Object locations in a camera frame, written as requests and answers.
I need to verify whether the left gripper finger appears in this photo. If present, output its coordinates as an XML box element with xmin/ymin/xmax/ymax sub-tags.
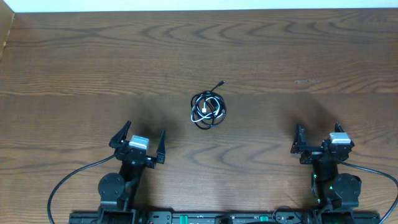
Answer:
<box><xmin>109</xmin><ymin>121</ymin><xmax>131</xmax><ymax>148</ymax></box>
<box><xmin>156</xmin><ymin>130</ymin><xmax>165</xmax><ymax>164</ymax></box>

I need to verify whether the white usb cable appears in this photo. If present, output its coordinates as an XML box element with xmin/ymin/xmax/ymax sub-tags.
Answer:
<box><xmin>190</xmin><ymin>96</ymin><xmax>226</xmax><ymax>123</ymax></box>

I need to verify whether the black usb cable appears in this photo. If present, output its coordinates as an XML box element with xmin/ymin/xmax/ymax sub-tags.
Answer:
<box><xmin>190</xmin><ymin>80</ymin><xmax>227</xmax><ymax>131</ymax></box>

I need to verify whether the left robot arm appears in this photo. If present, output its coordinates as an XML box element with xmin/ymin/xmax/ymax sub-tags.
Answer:
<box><xmin>98</xmin><ymin>121</ymin><xmax>165</xmax><ymax>223</ymax></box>

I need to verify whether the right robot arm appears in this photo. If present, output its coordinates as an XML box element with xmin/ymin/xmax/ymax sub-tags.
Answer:
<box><xmin>290</xmin><ymin>123</ymin><xmax>362</xmax><ymax>224</ymax></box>

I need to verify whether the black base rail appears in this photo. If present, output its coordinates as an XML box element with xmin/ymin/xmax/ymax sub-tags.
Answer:
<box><xmin>68</xmin><ymin>210</ymin><xmax>381</xmax><ymax>224</ymax></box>

